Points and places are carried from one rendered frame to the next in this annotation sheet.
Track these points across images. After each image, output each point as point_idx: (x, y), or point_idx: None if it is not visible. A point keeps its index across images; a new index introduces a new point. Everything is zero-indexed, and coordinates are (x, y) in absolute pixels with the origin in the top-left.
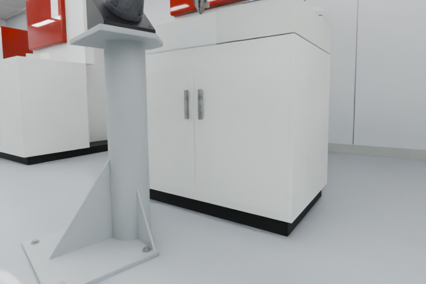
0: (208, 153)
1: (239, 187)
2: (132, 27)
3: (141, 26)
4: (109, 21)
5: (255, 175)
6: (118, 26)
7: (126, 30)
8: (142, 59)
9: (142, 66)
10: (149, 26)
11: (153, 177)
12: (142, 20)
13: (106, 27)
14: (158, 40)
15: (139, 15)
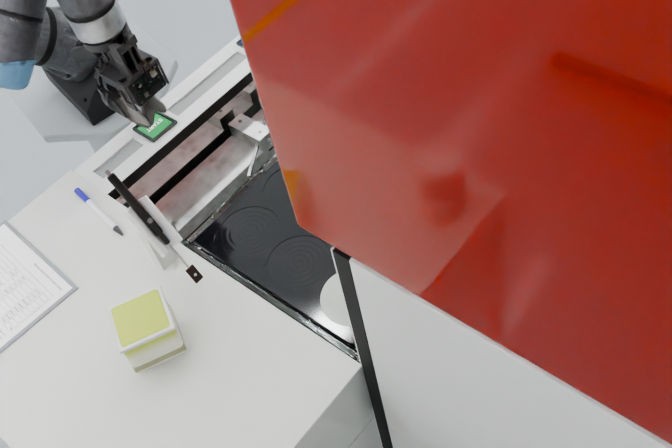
0: None
1: None
2: (65, 92)
3: (72, 96)
4: (45, 70)
5: None
6: (17, 101)
7: (22, 110)
8: (95, 140)
9: (99, 148)
10: (83, 99)
11: None
12: (86, 80)
13: (11, 96)
14: (66, 141)
15: (67, 78)
